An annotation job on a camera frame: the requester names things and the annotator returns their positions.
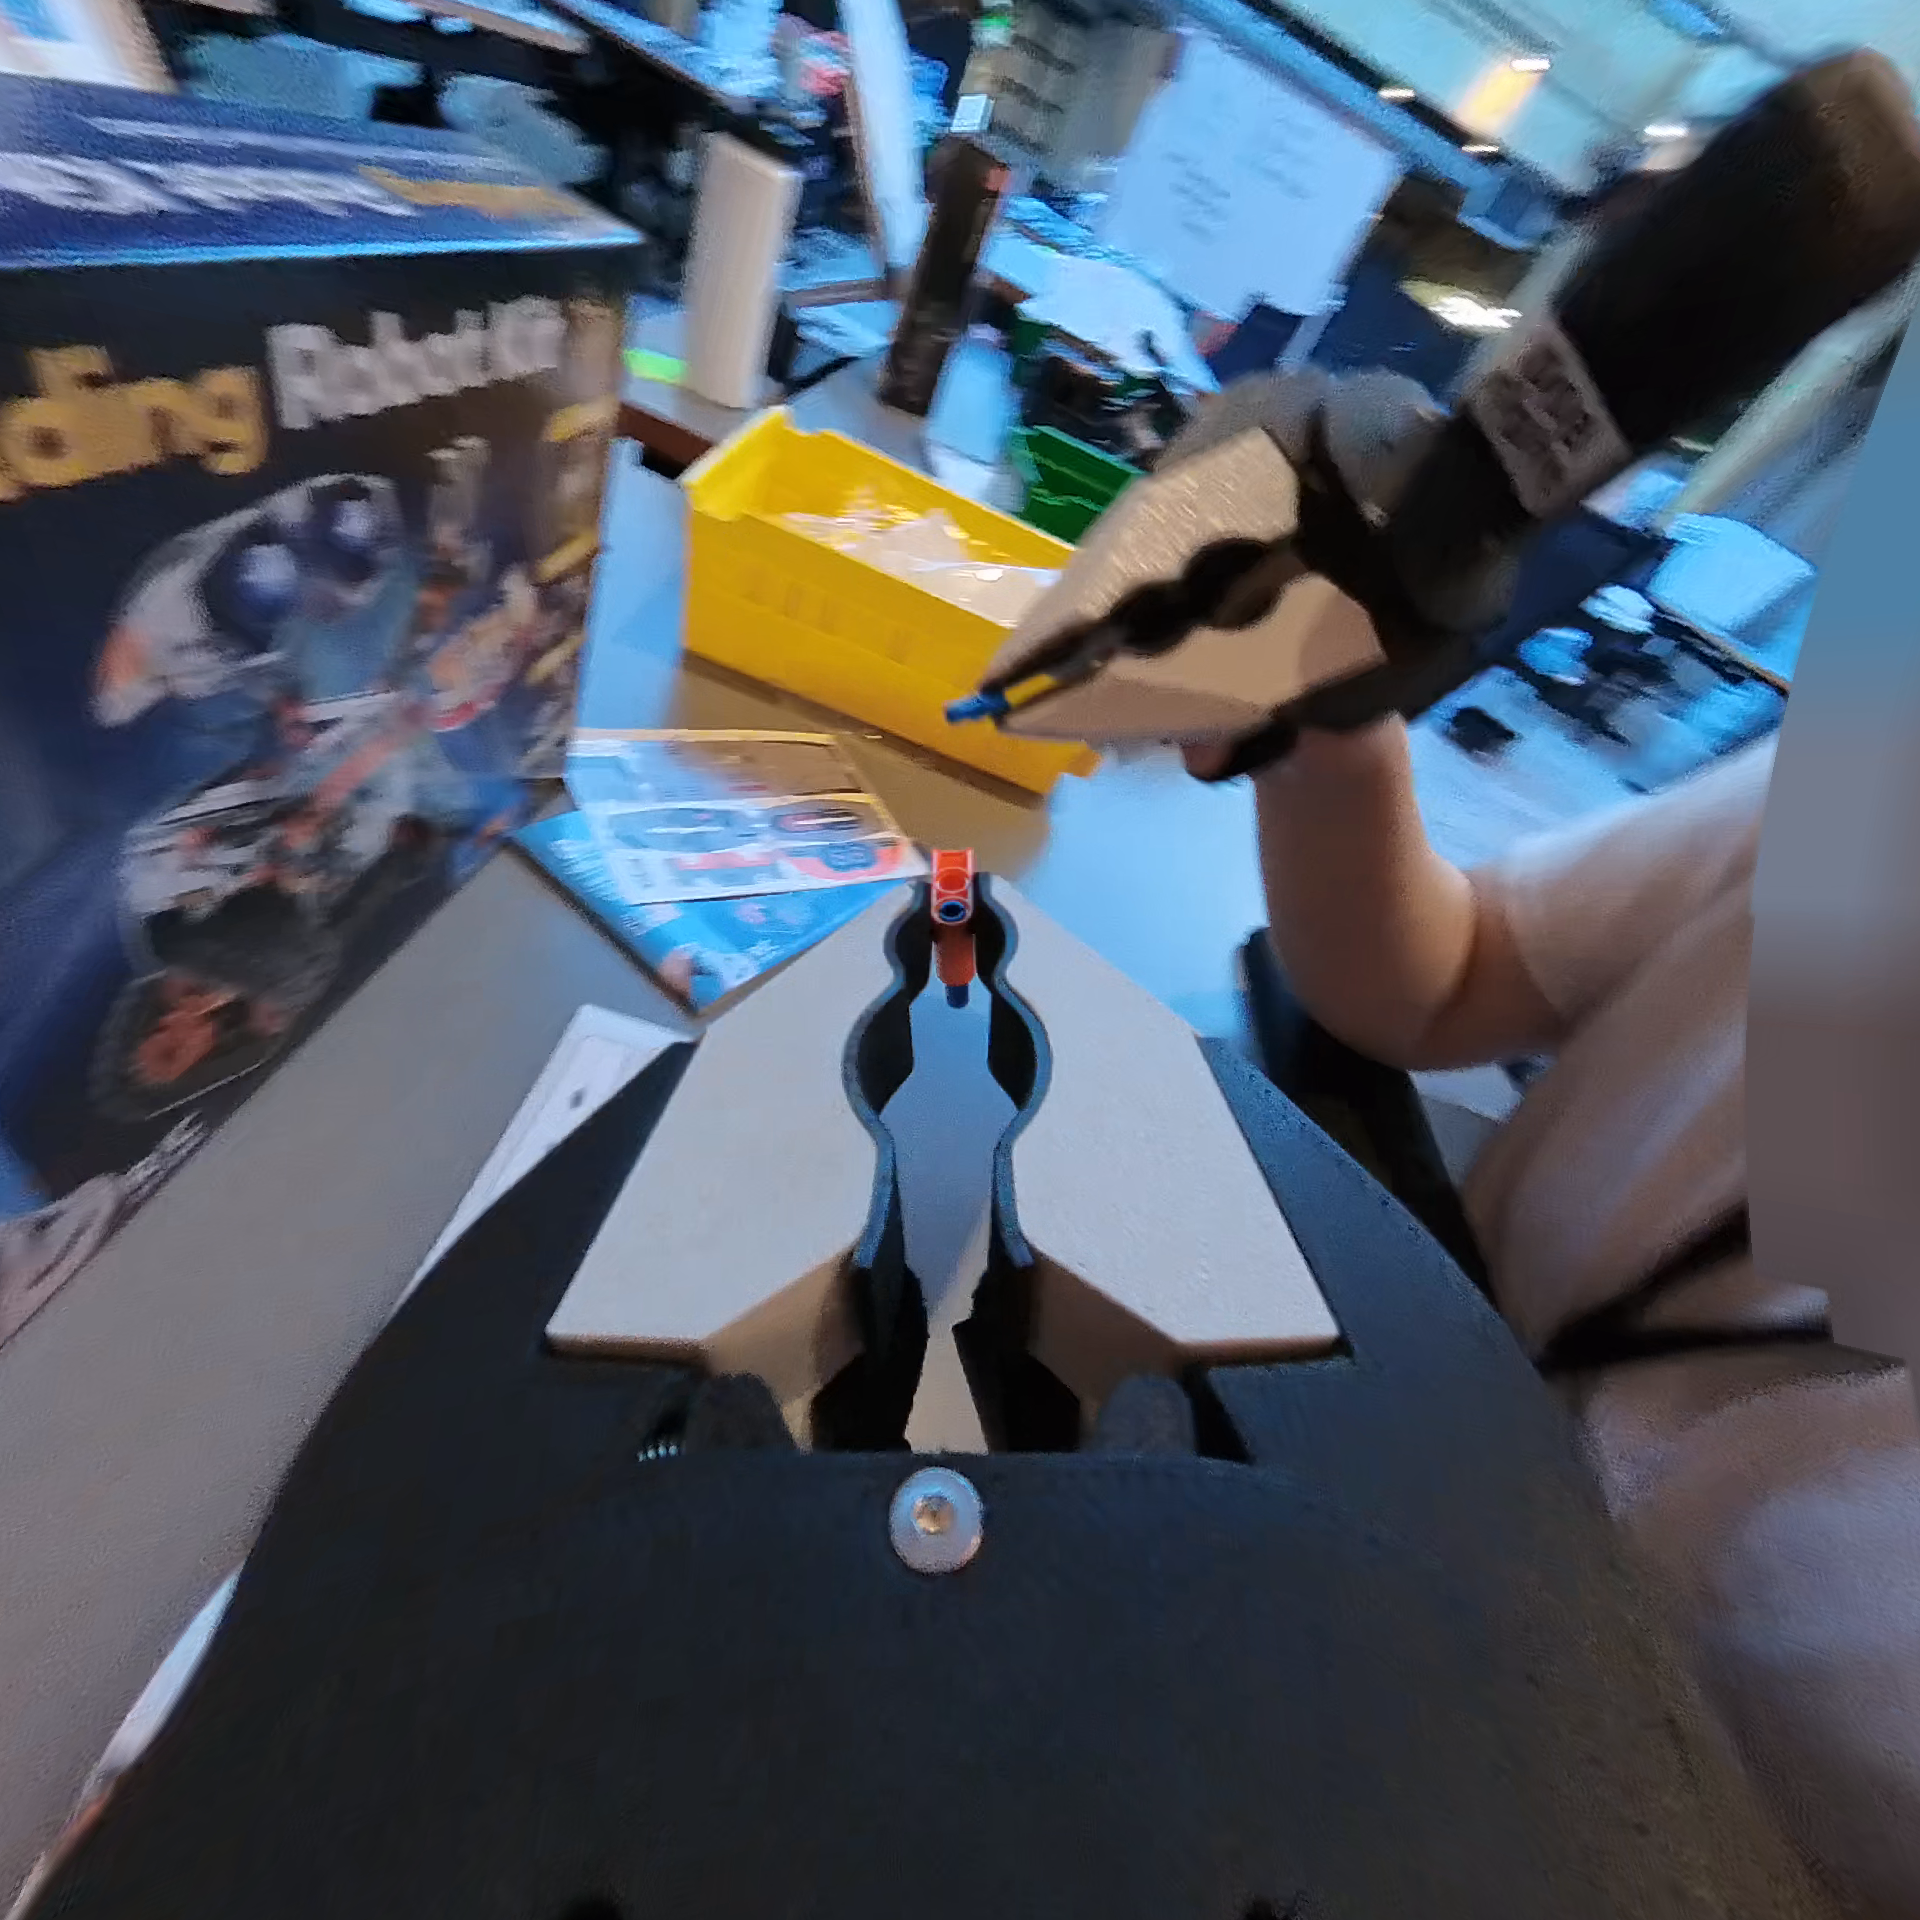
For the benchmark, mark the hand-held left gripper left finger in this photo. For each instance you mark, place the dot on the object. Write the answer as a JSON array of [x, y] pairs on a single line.
[[720, 1186]]

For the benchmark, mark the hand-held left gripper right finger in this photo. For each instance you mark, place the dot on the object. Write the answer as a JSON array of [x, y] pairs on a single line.
[[1155, 1186]]

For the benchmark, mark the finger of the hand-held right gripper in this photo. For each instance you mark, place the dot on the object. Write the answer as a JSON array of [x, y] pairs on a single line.
[[1200, 503], [1245, 668]]

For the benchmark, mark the blue pin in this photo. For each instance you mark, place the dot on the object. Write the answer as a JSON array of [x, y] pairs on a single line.
[[974, 707]]

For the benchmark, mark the orange connector piece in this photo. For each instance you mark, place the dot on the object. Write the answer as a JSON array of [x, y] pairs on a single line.
[[952, 901]]

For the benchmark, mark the person's right forearm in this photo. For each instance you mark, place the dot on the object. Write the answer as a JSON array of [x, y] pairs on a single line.
[[1381, 931]]

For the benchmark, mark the grey desk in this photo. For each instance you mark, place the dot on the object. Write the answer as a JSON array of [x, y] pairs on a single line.
[[301, 1200]]

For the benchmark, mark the green bin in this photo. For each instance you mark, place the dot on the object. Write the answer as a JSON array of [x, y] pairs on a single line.
[[1072, 480]]

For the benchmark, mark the blue booklet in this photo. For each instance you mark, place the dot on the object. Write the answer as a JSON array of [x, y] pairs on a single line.
[[691, 938]]

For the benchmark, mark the clear plastic bags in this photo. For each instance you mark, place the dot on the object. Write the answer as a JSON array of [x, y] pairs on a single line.
[[915, 542]]

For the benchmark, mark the white paper sheet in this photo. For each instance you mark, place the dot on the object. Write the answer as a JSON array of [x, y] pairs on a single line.
[[1245, 172]]

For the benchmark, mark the colourful sticker sheet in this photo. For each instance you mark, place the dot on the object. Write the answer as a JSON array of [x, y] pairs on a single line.
[[720, 819]]

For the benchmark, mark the yellow bin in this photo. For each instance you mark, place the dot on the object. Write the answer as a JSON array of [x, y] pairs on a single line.
[[840, 629]]

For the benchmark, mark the white paper roll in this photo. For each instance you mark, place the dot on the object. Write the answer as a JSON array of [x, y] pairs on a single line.
[[743, 270]]

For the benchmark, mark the robot kit box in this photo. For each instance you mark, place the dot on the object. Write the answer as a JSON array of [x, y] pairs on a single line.
[[301, 675]]

